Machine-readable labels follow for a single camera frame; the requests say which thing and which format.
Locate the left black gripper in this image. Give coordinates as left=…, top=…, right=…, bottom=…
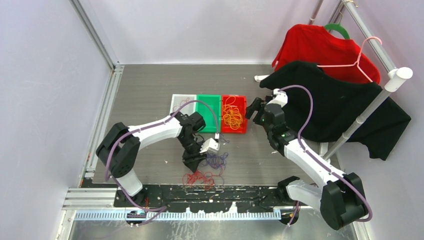
left=178, top=134, right=209, bottom=173

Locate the yellow cable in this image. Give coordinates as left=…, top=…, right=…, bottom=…
left=221, top=96, right=245, bottom=131

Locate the red plastic bin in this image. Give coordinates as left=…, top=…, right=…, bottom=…
left=220, top=95, right=248, bottom=134

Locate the coloured cable pile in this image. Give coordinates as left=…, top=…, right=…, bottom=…
left=182, top=169, right=226, bottom=191

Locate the green plastic bin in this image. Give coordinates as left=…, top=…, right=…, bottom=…
left=195, top=94, right=222, bottom=133

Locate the white plastic bin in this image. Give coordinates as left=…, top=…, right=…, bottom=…
left=169, top=93, right=197, bottom=115

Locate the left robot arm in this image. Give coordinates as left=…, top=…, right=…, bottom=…
left=95, top=111, right=220, bottom=207

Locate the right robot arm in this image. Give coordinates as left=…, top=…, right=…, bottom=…
left=245, top=96, right=372, bottom=230

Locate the black shirt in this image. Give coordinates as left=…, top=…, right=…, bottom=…
left=259, top=61, right=411, bottom=161

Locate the red shirt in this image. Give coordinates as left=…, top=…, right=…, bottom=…
left=271, top=24, right=381, bottom=84

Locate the pink hanger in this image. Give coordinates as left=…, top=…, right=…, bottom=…
left=317, top=36, right=383, bottom=83

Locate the green hanger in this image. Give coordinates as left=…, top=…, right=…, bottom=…
left=323, top=23, right=350, bottom=40

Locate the white clothes rack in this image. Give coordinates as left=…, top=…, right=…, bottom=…
left=254, top=0, right=414, bottom=204

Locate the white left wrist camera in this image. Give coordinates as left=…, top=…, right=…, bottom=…
left=200, top=133, right=220, bottom=154

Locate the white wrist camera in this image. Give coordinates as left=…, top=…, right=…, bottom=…
left=200, top=133, right=220, bottom=154
left=268, top=88, right=288, bottom=107

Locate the purple cable bundle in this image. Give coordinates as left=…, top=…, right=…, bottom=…
left=202, top=134, right=230, bottom=173

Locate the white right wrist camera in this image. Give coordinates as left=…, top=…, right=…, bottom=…
left=268, top=88, right=288, bottom=107

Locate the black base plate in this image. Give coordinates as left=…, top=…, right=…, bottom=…
left=132, top=184, right=296, bottom=213

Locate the aluminium frame rail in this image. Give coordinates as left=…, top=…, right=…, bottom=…
left=68, top=0, right=125, bottom=133

